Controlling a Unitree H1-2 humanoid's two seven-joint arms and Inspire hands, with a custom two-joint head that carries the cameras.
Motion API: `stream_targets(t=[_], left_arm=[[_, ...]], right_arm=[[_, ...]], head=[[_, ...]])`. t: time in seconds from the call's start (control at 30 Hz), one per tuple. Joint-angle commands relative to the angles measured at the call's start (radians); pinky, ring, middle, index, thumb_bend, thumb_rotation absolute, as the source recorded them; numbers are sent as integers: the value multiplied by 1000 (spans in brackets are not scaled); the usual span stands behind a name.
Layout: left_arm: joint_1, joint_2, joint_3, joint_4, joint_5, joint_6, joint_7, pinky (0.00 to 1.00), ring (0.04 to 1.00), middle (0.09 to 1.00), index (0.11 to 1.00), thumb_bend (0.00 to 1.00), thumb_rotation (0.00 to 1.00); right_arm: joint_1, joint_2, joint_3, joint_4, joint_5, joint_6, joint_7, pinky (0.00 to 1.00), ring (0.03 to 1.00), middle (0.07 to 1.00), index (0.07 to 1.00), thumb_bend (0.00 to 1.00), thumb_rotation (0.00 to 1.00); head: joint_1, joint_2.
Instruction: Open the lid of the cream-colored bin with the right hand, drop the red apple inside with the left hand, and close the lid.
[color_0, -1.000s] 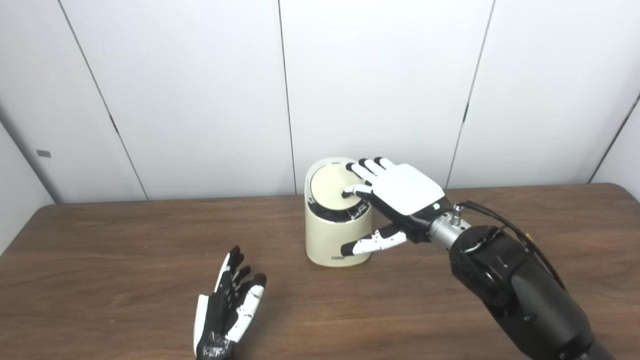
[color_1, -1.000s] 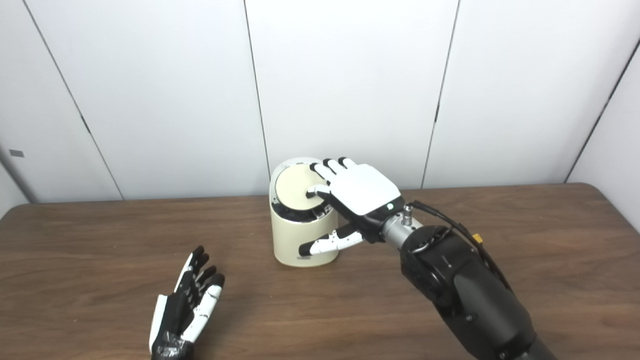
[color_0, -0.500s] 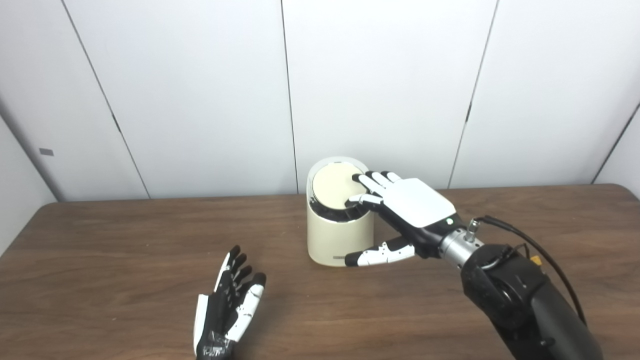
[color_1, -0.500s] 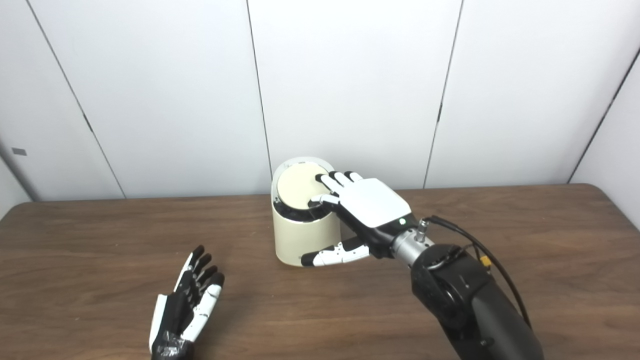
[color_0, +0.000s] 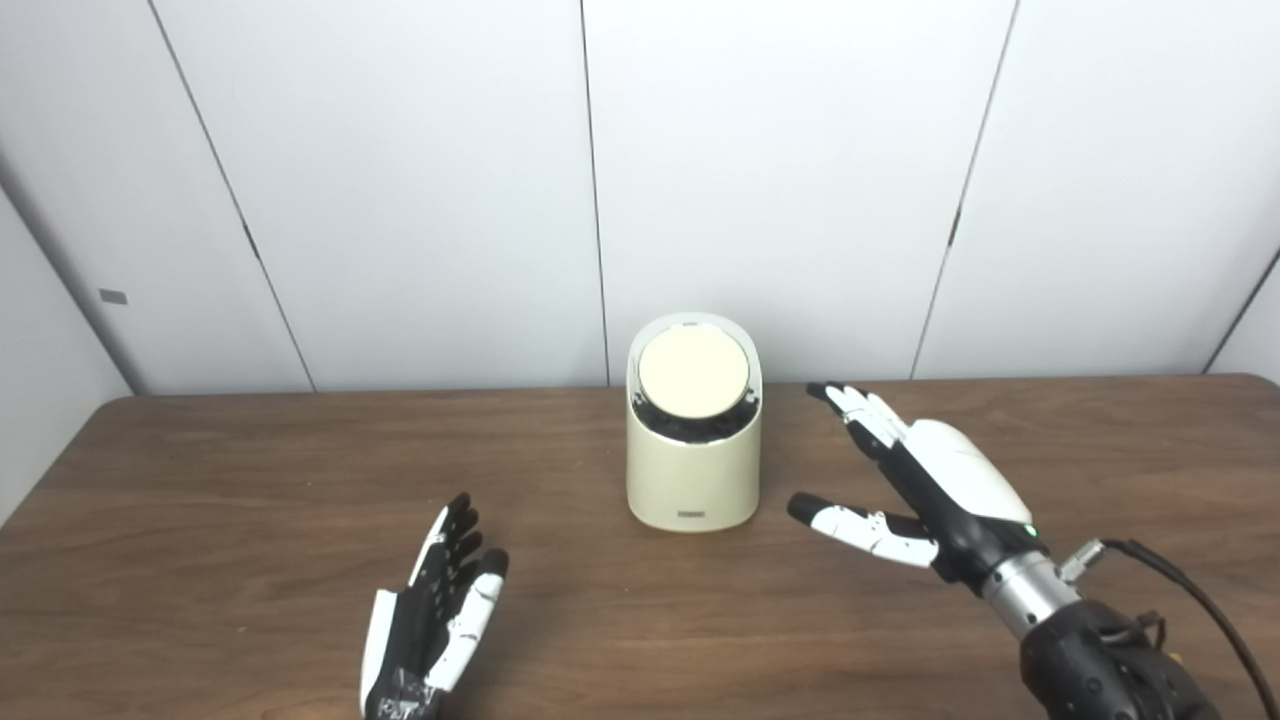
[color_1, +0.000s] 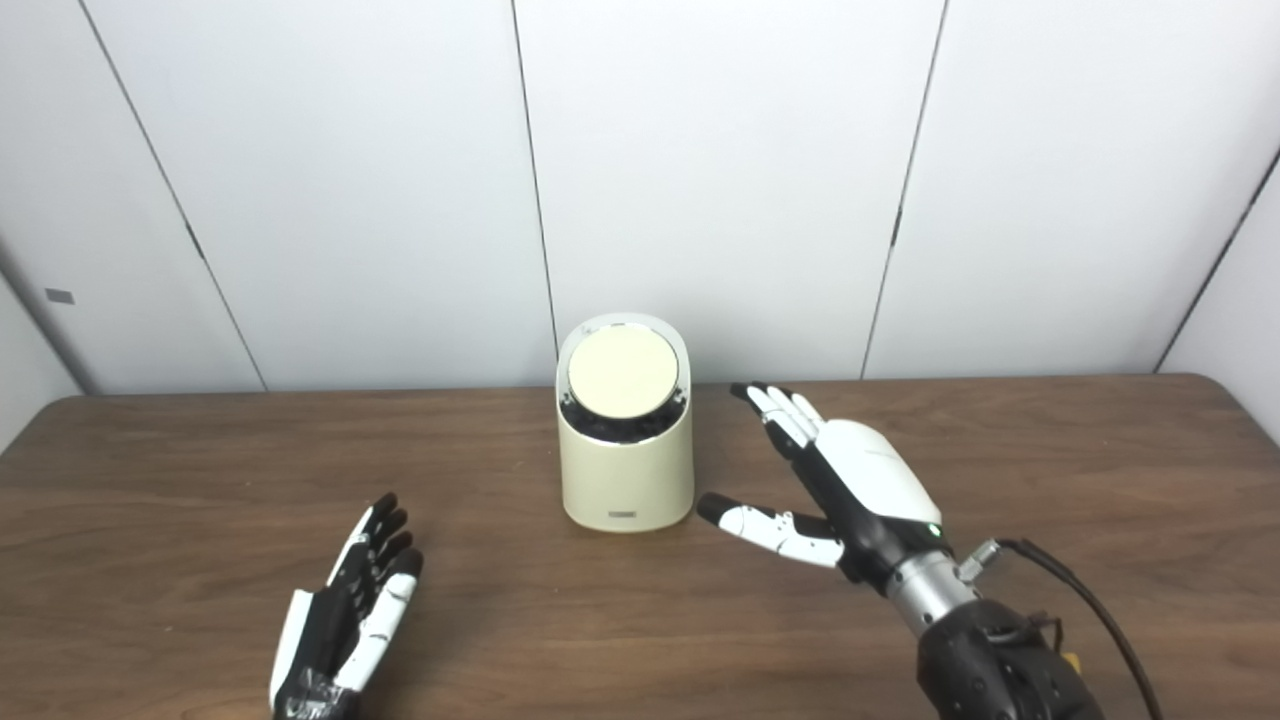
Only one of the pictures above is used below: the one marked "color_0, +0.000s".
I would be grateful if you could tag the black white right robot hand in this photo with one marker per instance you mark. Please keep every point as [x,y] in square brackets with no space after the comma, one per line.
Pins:
[965,490]

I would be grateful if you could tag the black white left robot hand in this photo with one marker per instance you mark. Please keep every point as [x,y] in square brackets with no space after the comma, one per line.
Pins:
[415,640]

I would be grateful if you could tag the cream round bin lid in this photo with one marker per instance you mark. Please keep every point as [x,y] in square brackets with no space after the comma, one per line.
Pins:
[693,370]

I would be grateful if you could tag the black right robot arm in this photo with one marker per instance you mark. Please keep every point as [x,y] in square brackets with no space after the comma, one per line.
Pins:
[1100,660]

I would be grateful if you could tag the cream-colored bin body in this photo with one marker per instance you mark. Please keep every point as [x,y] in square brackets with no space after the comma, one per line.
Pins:
[692,480]

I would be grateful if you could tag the small grey wall tag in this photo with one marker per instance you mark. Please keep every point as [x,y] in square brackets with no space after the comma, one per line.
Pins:
[113,297]

